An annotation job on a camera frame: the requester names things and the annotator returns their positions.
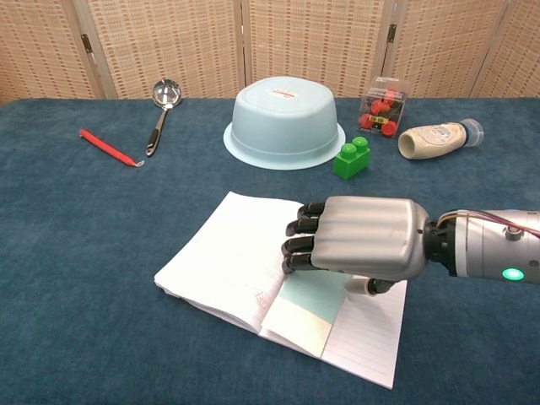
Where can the red plastic stick tool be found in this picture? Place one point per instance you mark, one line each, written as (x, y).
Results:
(105, 147)

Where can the yellow white lined notebook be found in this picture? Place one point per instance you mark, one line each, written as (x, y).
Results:
(219, 261)

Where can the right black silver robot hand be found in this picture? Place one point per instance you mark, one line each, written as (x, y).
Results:
(367, 236)

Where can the clear box red parts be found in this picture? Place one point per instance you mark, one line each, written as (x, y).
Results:
(381, 111)

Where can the light blue plastic bowl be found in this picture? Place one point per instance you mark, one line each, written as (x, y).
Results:
(282, 122)

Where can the cream squeeze bottle blue cap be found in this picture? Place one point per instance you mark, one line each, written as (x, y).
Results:
(430, 139)

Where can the blue white tasselled bookmark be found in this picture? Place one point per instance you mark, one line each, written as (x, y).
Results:
(308, 312)

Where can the green toy building brick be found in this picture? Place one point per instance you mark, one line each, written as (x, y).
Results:
(352, 158)

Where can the dark blue table cloth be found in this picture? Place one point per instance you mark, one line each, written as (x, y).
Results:
(84, 274)

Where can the woven wooden folding screen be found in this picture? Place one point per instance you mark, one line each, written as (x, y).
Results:
(169, 46)

